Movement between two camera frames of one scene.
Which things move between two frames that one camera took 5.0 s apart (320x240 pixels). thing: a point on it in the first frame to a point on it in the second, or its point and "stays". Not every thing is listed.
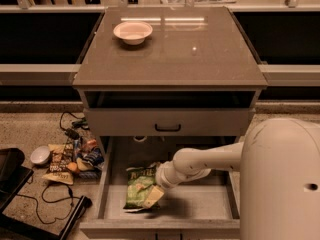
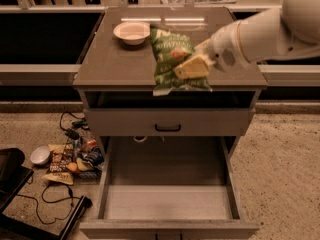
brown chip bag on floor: (62, 155) stays
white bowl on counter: (133, 32) stays
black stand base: (14, 176) stays
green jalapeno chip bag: (139, 182) to (168, 48)
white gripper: (162, 178) to (224, 49)
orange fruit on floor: (72, 166) stays
